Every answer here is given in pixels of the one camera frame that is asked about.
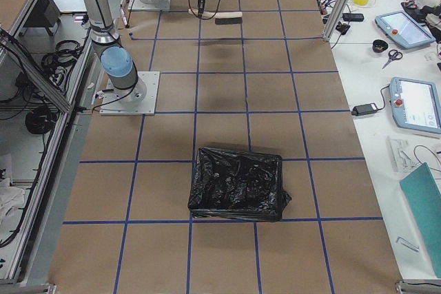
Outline black power adapter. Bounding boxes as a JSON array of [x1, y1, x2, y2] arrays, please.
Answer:
[[351, 103, 379, 116]]

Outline white paper sheet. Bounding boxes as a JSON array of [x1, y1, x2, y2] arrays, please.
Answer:
[[387, 136, 417, 173]]

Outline beige hand brush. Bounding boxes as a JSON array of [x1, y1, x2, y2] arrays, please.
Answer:
[[188, 8, 243, 25]]

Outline black bag lined bin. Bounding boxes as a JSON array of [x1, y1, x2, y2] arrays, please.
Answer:
[[187, 147, 291, 222]]

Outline teach pendant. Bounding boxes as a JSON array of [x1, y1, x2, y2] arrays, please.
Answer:
[[389, 77, 440, 134], [375, 11, 435, 49]]

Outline black scissors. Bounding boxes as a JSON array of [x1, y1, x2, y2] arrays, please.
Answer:
[[382, 49, 403, 69]]

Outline teal folder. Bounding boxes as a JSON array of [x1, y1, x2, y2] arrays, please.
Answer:
[[400, 162, 440, 277]]

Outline hex key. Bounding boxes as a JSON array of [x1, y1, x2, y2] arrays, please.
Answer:
[[396, 236, 420, 252]]

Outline lower teach pendant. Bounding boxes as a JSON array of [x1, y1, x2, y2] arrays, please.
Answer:
[[389, 77, 440, 134]]

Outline upper teach pendant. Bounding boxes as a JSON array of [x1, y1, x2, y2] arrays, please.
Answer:
[[375, 11, 435, 49]]

